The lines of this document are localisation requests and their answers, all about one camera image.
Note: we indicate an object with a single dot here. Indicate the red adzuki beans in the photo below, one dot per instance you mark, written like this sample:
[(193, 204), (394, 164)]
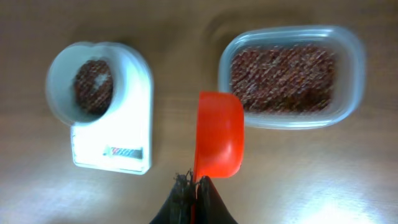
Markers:
[(297, 79)]

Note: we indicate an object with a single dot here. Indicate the white plastic bowl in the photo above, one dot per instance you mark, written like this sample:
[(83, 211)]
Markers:
[(59, 89)]

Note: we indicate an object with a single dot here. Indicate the red beans in bowl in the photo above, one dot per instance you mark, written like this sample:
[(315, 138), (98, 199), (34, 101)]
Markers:
[(93, 86)]

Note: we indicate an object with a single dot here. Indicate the orange measuring scoop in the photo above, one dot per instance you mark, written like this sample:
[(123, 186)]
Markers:
[(220, 137)]

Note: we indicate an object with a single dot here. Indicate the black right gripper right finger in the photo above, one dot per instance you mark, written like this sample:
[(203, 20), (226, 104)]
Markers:
[(210, 208)]

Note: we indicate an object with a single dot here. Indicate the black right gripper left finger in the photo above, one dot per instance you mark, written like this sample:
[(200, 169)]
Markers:
[(178, 206)]

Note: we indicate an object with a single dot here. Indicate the clear plastic food container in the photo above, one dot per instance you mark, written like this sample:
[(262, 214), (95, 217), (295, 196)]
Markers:
[(349, 81)]

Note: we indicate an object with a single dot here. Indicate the white digital kitchen scale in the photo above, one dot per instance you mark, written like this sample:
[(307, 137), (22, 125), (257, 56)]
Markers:
[(121, 140)]

